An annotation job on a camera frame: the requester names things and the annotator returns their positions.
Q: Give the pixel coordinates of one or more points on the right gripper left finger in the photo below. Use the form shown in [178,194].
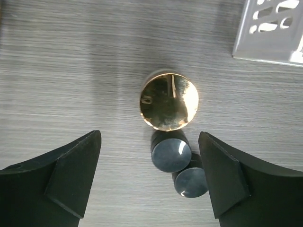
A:
[50,190]

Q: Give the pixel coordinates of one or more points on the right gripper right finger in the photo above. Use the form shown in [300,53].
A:
[246,191]

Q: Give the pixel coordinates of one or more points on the black round cap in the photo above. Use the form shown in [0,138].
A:
[170,151]
[191,181]

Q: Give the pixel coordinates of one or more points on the gold lid cream jar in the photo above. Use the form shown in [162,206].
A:
[168,100]

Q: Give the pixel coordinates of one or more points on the white file organizer rack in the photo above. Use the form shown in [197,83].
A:
[271,31]

